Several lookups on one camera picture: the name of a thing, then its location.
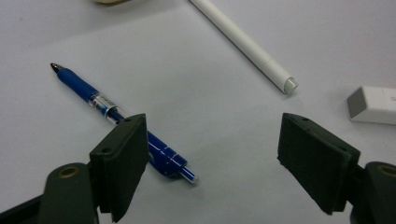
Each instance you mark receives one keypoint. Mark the white pen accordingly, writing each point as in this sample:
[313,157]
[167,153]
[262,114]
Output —
[243,40]

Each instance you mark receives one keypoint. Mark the beige pen holder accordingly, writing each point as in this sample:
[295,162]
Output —
[109,1]

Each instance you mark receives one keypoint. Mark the blue ballpoint pen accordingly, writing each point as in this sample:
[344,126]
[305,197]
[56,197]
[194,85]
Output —
[76,83]

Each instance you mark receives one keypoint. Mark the white table cover sheet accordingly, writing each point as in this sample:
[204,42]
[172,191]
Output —
[202,124]

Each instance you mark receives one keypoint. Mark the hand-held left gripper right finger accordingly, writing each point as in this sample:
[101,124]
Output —
[314,161]

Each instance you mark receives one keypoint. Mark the white glue stick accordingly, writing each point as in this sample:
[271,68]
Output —
[376,105]

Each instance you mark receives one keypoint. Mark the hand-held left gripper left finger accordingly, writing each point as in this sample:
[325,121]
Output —
[124,161]

